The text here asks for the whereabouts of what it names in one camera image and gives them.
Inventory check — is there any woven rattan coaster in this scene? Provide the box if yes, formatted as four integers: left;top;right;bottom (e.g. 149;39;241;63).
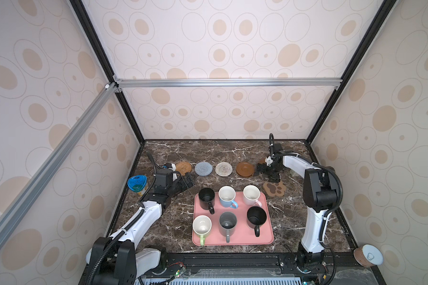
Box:
175;161;192;176

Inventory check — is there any light blue woven coaster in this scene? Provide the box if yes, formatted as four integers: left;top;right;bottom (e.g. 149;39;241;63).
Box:
195;161;213;176

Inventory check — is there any brown paw shaped coaster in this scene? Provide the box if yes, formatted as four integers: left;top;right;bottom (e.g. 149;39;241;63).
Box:
263;181;287;197

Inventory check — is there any multicolour stitched white coaster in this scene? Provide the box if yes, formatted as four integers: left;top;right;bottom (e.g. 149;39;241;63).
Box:
215;161;233;177

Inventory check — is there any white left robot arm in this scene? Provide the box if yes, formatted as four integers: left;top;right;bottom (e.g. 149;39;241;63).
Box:
84;168;196;285

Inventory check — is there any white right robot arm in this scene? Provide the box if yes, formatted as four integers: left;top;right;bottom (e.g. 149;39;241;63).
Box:
255;134;343;274

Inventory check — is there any blue lidded white cup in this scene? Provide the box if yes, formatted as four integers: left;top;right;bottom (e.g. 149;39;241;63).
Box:
127;175;148;196

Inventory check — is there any black mug back left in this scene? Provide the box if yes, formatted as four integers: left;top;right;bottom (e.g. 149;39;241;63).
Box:
198;188;215;214

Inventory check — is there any black mug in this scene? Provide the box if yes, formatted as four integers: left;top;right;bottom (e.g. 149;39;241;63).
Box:
198;188;215;214
247;206;267;237

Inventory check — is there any pink white mug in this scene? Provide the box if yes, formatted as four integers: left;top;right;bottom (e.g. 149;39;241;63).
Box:
243;185;263;208

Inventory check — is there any light blue mug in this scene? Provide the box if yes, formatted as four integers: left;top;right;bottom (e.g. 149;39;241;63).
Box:
218;186;238;209

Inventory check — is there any green white mug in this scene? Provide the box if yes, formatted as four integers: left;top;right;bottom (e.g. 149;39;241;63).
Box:
192;215;212;247

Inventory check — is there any black mug front right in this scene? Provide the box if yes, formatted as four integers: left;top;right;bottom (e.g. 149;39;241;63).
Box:
247;206;267;237

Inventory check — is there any grey mug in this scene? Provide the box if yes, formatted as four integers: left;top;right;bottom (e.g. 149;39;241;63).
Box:
219;211;237;243

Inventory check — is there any aluminium left side bar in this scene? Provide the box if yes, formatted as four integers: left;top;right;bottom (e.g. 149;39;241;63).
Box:
0;82;118;268

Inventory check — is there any aluminium back crossbar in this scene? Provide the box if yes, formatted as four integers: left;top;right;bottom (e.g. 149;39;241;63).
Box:
106;77;342;91

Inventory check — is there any brown can white lid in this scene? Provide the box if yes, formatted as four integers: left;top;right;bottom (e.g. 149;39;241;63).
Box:
353;244;384;268

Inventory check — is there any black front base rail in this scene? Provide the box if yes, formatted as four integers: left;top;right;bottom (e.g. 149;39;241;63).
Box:
78;252;386;285

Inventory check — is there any black corner frame post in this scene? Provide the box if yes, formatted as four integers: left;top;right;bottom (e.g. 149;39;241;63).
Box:
69;0;146;145

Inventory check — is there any black right corner post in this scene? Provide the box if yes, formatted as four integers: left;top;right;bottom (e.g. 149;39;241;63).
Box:
306;0;398;146

